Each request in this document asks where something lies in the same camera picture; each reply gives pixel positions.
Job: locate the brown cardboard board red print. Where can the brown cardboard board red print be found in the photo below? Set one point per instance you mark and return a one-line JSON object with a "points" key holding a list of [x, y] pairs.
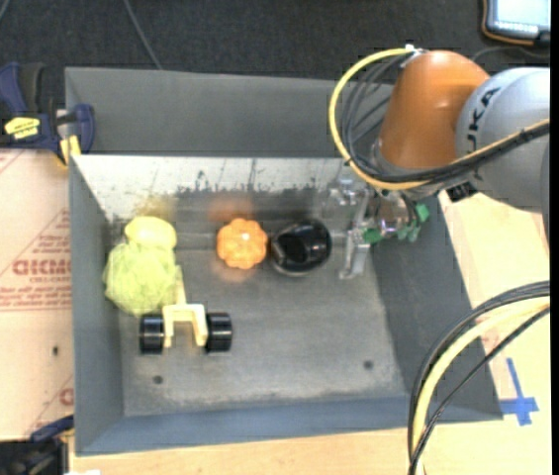
{"points": [[22, 265]]}

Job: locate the black cylinder on white bracket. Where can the black cylinder on white bracket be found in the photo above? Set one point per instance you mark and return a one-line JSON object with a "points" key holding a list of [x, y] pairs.
{"points": [[459, 192]]}

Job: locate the light green mesh pouf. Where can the light green mesh pouf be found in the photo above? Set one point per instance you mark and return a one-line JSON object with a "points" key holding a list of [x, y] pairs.
{"points": [[138, 277]]}

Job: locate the grey metal bin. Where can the grey metal bin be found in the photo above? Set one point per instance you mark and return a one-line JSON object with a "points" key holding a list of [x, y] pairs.
{"points": [[269, 344]]}

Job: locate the orange bumpy ball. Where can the orange bumpy ball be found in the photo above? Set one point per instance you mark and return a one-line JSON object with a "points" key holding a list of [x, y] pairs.
{"points": [[242, 243]]}

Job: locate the cream toy with black wheels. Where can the cream toy with black wheels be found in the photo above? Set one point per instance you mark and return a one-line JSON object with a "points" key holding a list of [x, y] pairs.
{"points": [[184, 322]]}

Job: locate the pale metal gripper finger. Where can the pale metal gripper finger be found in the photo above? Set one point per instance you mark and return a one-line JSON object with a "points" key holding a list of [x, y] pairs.
{"points": [[350, 193], [356, 255]]}

